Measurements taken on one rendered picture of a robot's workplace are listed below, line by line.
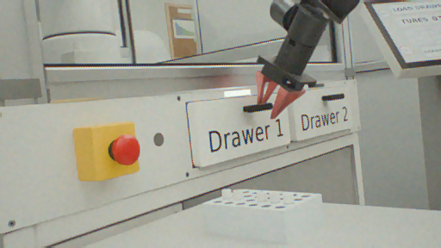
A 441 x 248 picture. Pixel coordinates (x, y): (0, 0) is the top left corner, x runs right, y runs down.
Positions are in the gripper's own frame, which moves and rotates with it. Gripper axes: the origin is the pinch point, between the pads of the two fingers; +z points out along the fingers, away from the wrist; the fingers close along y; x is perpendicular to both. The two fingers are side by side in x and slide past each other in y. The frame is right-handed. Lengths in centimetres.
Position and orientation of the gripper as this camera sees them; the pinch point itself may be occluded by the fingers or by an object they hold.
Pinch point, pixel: (267, 110)
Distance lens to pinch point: 89.4
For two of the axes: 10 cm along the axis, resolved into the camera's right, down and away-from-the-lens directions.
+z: -3.7, 8.3, 4.1
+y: -6.8, -5.4, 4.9
